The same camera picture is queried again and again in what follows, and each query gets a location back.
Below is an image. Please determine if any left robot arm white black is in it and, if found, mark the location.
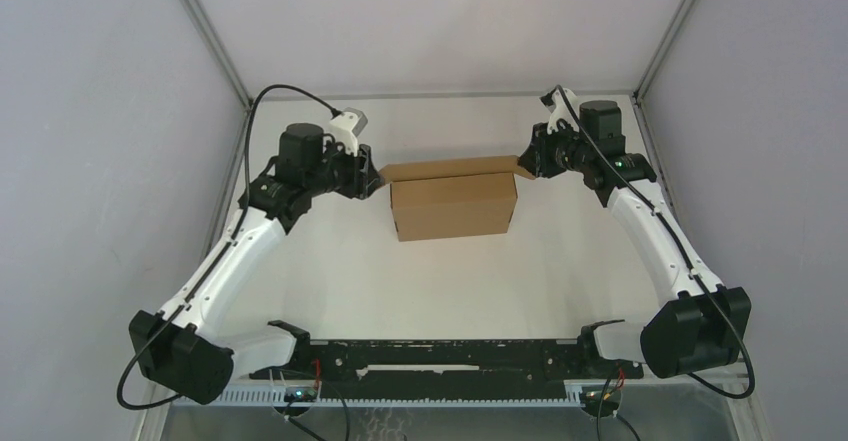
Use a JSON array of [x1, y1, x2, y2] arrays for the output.
[[129, 112, 384, 405]]

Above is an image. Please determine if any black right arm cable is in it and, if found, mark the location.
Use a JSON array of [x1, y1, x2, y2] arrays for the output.
[[553, 84, 757, 401]]

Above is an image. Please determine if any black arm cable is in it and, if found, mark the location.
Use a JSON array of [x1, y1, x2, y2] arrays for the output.
[[116, 84, 346, 411], [553, 84, 757, 401]]

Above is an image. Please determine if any white toothed cable duct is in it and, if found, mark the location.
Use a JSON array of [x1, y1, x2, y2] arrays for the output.
[[208, 385, 584, 408]]

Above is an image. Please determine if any brown cardboard box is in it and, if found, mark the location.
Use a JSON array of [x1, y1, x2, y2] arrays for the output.
[[380, 155, 536, 242]]

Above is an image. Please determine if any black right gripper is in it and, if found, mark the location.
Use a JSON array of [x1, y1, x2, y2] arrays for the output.
[[516, 117, 592, 179]]

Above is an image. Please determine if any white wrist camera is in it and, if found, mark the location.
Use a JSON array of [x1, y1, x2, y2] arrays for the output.
[[540, 85, 580, 134], [329, 108, 368, 145]]

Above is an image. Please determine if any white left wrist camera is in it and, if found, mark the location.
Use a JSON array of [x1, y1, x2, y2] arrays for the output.
[[329, 108, 368, 145]]

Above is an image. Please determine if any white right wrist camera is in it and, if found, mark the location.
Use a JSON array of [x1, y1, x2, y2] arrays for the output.
[[540, 85, 580, 134]]

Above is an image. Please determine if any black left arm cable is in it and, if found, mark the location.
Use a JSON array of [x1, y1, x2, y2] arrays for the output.
[[116, 84, 346, 411]]

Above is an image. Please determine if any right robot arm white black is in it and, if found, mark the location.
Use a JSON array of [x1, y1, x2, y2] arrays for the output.
[[518, 89, 752, 378]]

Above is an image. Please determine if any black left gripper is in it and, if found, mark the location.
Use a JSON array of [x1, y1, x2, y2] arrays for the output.
[[306, 136, 385, 201]]

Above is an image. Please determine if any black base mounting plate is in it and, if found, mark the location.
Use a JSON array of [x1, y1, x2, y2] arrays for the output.
[[249, 339, 645, 399]]

